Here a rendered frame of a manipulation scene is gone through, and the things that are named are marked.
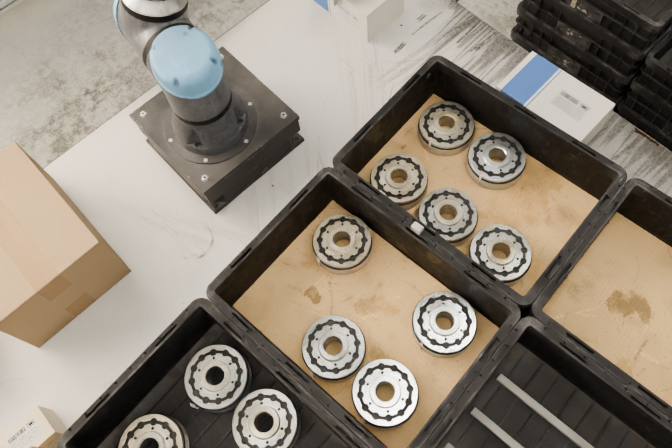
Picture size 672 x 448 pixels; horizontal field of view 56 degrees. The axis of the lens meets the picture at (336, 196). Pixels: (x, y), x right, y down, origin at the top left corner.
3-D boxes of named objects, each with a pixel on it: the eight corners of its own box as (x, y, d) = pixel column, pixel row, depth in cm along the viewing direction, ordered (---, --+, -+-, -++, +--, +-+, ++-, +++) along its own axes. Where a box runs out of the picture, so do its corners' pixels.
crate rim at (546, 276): (328, 168, 110) (327, 162, 108) (434, 59, 119) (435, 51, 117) (523, 314, 97) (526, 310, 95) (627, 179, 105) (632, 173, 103)
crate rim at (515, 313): (204, 296, 102) (200, 292, 100) (328, 169, 110) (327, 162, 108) (399, 476, 88) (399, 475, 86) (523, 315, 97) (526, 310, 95)
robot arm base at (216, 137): (161, 114, 130) (146, 86, 121) (226, 79, 133) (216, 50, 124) (195, 168, 124) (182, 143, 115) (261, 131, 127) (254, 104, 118)
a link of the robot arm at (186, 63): (187, 133, 116) (167, 91, 104) (153, 84, 121) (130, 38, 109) (243, 101, 119) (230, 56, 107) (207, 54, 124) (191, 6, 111)
